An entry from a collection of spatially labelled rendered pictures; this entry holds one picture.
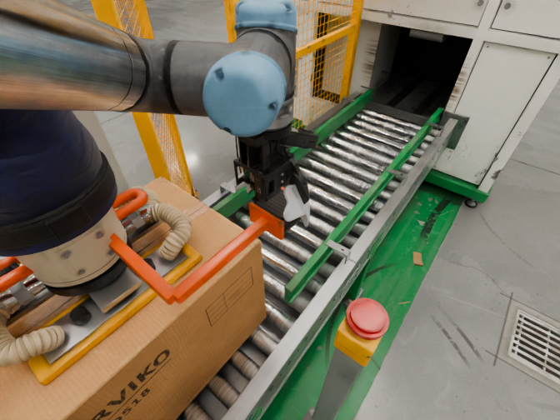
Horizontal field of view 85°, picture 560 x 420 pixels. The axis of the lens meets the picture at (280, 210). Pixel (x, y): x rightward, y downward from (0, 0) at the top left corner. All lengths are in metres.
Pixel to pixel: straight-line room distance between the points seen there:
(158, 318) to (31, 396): 0.22
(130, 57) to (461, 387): 1.71
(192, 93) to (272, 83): 0.08
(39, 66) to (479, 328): 1.92
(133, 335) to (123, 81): 0.49
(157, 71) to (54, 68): 0.12
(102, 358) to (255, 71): 0.56
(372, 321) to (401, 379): 1.13
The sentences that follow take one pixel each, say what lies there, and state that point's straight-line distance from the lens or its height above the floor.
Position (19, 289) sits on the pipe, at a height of 1.04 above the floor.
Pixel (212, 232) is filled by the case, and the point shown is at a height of 0.95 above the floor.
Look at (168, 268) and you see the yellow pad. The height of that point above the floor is 0.97.
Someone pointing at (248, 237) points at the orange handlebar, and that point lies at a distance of 0.57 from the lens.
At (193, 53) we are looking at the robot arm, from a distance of 0.34.
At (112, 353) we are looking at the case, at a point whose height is 0.95.
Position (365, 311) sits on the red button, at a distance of 0.56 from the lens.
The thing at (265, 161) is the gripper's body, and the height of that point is 1.24.
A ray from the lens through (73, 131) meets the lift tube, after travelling 0.53.
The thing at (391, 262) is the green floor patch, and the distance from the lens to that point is 1.99.
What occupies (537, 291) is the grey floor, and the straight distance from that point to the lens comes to 2.27.
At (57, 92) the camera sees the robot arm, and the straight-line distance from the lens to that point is 0.26.
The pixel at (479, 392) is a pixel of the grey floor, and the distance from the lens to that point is 1.80.
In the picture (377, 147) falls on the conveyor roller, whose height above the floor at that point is 0.54.
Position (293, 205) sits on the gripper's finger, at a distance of 0.54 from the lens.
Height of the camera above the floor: 1.52
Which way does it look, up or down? 45 degrees down
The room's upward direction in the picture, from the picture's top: straight up
